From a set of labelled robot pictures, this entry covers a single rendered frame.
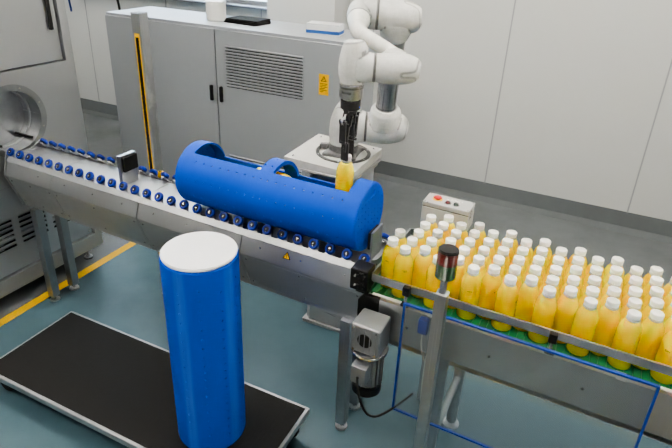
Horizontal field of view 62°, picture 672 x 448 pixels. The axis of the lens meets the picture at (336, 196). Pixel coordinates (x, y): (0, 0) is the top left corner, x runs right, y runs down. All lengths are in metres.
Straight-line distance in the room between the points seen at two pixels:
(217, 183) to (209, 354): 0.69
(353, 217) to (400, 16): 0.91
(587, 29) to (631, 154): 1.03
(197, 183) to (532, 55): 3.10
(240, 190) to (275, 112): 1.91
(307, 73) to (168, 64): 1.24
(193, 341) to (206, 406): 0.32
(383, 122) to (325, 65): 1.20
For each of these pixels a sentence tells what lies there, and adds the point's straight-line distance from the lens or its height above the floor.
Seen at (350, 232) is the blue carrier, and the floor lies 1.09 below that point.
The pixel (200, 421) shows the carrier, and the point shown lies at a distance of 2.45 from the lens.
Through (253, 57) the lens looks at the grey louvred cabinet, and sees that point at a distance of 4.17.
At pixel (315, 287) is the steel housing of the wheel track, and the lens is 2.36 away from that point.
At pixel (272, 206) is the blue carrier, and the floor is 1.10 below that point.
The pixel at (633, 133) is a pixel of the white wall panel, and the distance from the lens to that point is 4.87.
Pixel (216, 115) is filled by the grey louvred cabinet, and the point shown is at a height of 0.77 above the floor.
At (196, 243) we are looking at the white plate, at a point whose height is 1.04.
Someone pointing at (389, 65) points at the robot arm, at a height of 1.69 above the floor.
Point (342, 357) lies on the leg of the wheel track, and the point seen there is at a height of 0.43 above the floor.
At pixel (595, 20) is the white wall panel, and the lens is 4.71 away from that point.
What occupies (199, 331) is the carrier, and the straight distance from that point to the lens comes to 2.15.
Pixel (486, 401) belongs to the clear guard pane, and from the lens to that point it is 2.13.
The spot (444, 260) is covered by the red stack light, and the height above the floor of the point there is 1.23.
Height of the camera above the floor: 2.11
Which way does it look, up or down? 25 degrees down
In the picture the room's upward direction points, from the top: 3 degrees clockwise
